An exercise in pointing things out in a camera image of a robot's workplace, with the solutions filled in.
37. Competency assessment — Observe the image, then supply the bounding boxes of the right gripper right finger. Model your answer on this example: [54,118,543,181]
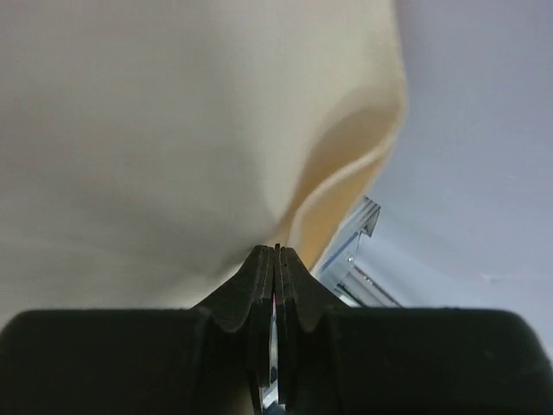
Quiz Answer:
[274,245,346,414]

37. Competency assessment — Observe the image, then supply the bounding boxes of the beige cloth surgical kit roll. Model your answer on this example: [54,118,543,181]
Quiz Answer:
[1,1,406,320]

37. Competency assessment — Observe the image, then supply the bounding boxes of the front aluminium rail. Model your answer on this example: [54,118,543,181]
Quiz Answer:
[311,195,401,308]

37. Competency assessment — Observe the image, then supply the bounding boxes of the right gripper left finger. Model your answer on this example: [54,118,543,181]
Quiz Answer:
[189,246,275,414]

